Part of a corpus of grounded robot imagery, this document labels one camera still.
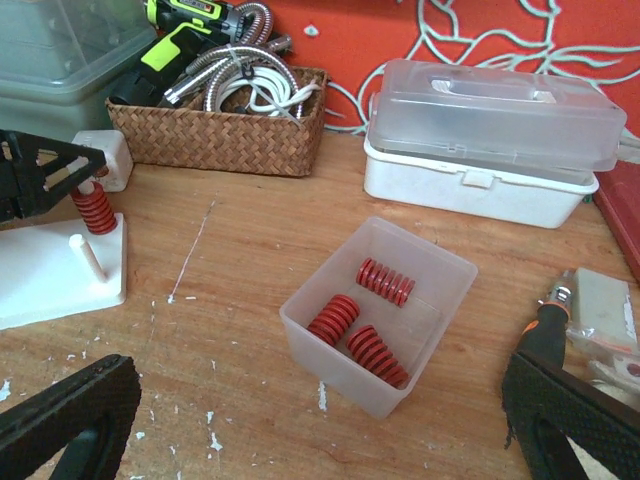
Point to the translucent plastic spring bin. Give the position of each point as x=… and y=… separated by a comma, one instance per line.
x=412, y=332

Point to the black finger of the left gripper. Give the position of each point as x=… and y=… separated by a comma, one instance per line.
x=38, y=172

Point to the red book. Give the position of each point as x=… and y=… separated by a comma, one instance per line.
x=618, y=200

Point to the red spring left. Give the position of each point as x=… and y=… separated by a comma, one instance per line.
x=335, y=318

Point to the small grey metal box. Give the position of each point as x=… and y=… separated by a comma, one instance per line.
x=602, y=315

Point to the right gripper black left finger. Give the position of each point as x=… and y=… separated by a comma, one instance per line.
x=87, y=416

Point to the woven wicker basket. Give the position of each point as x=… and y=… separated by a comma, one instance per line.
x=227, y=141

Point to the large red spring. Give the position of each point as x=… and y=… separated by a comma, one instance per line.
x=95, y=210

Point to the white work glove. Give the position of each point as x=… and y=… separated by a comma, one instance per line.
x=612, y=360

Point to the red spring front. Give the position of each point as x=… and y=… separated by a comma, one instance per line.
x=371, y=352

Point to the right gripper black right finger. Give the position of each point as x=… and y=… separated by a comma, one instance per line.
x=547, y=408

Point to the red spring far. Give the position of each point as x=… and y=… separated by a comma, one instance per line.
x=387, y=283

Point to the white cube power adapter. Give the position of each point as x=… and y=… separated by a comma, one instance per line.
x=114, y=176

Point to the white peg fixture base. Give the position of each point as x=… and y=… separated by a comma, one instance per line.
x=54, y=270

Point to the green black cordless drill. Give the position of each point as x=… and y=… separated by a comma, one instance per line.
x=186, y=29

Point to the white clear-lid storage box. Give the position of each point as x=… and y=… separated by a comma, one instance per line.
x=518, y=147

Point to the grey plastic toolbox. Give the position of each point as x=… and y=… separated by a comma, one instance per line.
x=60, y=60

